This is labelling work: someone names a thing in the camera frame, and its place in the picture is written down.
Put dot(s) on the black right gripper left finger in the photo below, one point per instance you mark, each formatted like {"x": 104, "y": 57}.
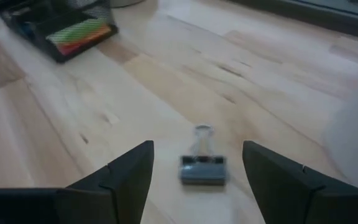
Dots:
{"x": 129, "y": 180}

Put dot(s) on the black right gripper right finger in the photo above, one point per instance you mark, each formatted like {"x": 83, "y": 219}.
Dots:
{"x": 275, "y": 180}

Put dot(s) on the black binder clip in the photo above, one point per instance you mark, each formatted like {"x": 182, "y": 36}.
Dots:
{"x": 202, "y": 169}

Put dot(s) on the black mesh desk organizer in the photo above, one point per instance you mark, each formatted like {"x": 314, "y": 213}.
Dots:
{"x": 26, "y": 34}

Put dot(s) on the black aluminium table frame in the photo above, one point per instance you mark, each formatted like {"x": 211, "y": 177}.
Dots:
{"x": 322, "y": 21}

